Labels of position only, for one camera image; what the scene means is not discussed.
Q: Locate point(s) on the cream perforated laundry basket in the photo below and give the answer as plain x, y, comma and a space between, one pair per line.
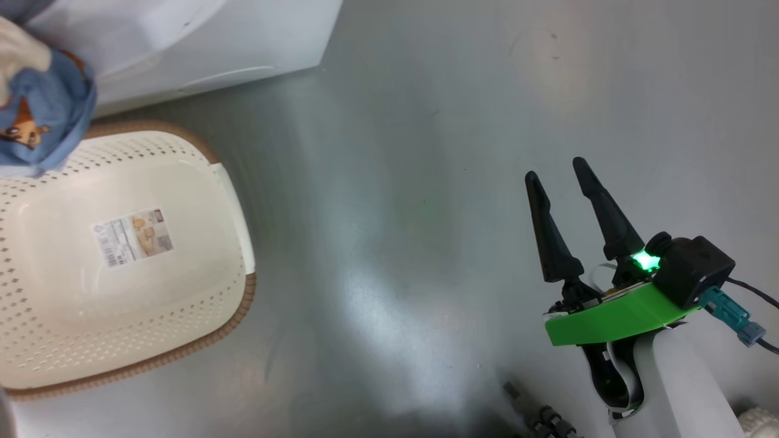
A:
122, 316

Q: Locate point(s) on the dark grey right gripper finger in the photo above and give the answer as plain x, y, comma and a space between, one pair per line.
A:
611, 225
551, 243

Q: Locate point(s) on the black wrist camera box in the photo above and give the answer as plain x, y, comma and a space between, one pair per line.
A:
694, 267

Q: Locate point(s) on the dark robot base part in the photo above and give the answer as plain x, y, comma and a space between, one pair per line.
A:
544, 420

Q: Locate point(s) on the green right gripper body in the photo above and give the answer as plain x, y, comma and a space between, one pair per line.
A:
614, 316

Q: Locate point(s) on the white front-load washing machine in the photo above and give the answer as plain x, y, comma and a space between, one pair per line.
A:
213, 42

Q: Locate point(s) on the white garment with black trim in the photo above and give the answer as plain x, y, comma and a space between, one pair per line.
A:
21, 55

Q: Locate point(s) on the paper basket label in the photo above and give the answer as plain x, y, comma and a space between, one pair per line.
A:
132, 237

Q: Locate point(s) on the blue cartoon print clothing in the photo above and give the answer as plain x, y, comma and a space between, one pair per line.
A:
55, 103

